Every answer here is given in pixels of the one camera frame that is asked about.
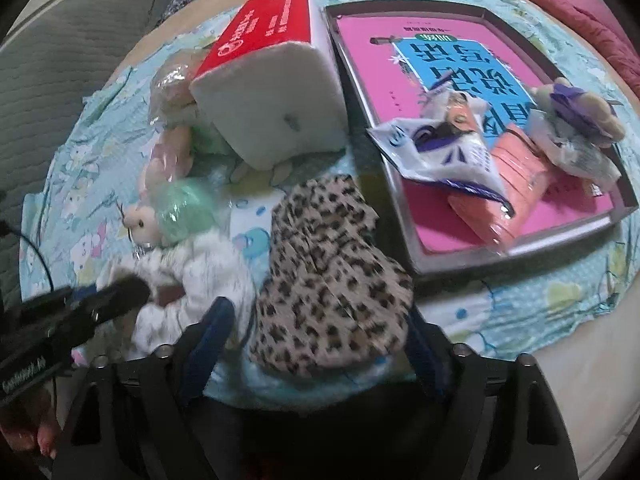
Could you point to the dark shallow box tray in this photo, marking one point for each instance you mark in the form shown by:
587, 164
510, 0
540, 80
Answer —
450, 259

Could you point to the red white tissue pack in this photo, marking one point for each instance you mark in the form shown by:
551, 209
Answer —
270, 84

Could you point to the white blue snack packet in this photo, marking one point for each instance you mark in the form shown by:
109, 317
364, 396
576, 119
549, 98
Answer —
445, 146

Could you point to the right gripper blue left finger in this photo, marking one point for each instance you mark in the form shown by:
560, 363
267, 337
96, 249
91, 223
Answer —
211, 337

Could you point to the leopard print cloth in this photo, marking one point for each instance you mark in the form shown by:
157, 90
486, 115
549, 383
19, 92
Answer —
332, 299

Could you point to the pink blue book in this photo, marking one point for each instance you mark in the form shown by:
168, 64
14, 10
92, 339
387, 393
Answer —
370, 60

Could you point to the green sponge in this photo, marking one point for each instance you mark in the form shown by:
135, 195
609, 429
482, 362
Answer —
187, 207

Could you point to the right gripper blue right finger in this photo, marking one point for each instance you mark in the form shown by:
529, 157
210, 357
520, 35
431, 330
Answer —
427, 349

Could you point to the white floral cloth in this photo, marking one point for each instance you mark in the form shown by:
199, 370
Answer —
184, 281

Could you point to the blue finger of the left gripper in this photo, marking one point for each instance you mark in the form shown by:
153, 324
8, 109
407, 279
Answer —
115, 300

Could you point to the pink plush doll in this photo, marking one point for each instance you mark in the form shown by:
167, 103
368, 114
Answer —
171, 159

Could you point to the person's left hand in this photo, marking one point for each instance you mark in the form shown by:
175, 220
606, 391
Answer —
30, 422

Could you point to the teal cartoon blanket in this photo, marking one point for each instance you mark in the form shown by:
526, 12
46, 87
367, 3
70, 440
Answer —
75, 222

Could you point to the purple plush toy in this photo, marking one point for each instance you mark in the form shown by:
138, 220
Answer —
585, 111

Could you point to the bagged beige plush toy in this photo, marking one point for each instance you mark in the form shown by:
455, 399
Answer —
171, 101

